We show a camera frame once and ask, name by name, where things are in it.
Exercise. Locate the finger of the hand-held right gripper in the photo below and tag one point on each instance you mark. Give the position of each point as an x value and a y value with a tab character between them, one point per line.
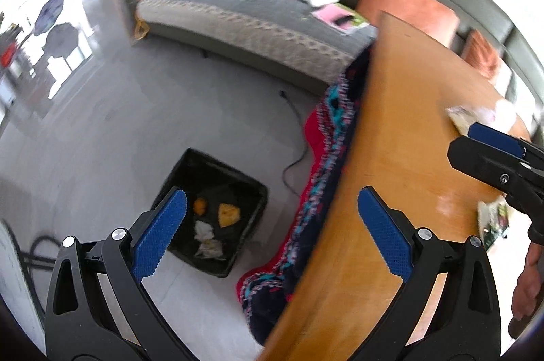
480	161
497	137

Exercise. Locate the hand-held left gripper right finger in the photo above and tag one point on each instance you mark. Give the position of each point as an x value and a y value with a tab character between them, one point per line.
382	233

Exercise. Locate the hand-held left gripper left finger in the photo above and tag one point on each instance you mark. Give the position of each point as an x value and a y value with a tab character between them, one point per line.
159	233

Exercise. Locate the clear plastic wrapper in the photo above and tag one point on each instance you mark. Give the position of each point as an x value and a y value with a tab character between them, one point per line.
463	117

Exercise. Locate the black trash bin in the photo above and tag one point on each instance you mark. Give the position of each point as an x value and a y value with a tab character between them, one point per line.
187	169

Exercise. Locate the person's right hand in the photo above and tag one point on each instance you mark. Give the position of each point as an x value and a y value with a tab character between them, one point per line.
527	284

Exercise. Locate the green printed packet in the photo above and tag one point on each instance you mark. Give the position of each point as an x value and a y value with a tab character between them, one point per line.
493	220

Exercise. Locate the small orange peel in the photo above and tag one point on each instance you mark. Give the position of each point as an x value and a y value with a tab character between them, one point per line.
199	205

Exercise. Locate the yellow orange peel piece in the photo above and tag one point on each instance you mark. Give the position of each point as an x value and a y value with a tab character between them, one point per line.
228	214

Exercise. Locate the small orange cushion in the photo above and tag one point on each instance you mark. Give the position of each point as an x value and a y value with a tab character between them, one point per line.
484	54

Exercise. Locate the red blue knitted blanket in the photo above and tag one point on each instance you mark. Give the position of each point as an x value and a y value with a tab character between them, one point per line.
327	157

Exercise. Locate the large orange cushion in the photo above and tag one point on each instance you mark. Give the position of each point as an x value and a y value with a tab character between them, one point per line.
408	8

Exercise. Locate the green book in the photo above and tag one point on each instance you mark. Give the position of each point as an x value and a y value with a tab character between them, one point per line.
360	20

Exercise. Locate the black phone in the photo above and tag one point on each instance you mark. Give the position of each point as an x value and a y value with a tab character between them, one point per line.
343	20

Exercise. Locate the pink book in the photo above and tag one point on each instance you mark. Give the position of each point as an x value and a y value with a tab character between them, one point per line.
327	13

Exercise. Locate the dark umbrella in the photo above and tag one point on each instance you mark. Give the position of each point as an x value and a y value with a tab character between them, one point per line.
61	42
49	14

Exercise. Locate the grey patterned sofa cover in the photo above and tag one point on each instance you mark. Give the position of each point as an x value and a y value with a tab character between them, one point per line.
238	12

